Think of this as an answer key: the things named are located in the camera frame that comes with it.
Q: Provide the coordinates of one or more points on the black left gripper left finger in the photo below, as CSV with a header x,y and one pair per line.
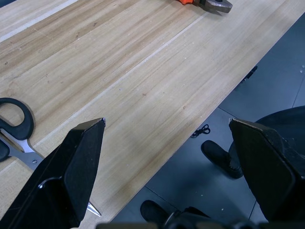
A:
x,y
59,181

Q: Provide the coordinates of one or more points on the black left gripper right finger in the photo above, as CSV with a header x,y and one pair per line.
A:
x,y
267,167

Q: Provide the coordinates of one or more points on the black table frame bracket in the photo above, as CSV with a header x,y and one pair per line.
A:
x,y
250,73

